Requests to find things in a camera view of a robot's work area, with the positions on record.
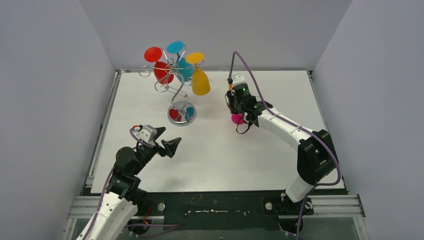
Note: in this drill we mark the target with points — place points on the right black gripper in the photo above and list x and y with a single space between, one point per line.
232 97

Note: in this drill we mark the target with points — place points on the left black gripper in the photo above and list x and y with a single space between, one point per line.
159 148

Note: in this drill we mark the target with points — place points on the magenta wine glass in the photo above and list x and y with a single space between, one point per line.
237 119

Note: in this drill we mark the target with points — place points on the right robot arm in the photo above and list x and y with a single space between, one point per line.
316 157

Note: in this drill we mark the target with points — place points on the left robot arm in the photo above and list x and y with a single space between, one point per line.
121 198

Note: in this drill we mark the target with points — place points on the chrome wine glass rack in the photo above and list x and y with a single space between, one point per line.
181 111

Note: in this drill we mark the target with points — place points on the yellow wine glass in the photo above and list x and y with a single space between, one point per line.
199 80

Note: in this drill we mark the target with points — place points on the blue wine glass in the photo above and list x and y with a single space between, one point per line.
185 70

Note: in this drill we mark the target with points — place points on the red wine glass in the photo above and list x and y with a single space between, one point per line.
160 69

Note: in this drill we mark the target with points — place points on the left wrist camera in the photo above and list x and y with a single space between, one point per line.
143 134

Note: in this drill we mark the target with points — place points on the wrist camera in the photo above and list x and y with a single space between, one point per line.
237 79
143 134

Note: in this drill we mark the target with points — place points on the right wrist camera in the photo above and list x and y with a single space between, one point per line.
237 79

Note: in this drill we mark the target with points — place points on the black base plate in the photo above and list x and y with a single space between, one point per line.
221 210

